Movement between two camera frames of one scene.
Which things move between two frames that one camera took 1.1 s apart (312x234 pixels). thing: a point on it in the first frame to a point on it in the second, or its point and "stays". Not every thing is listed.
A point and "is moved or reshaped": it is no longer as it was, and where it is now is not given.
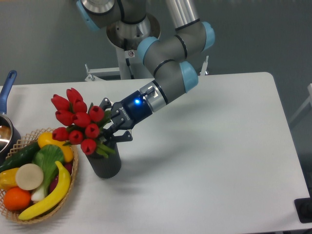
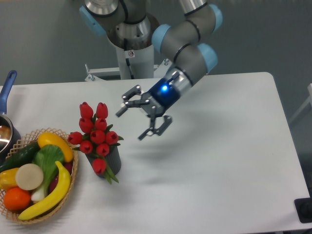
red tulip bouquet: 83,125 is moved or reshaped
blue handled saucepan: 10,134 stays
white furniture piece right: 308,101 stays
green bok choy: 49,158 stays
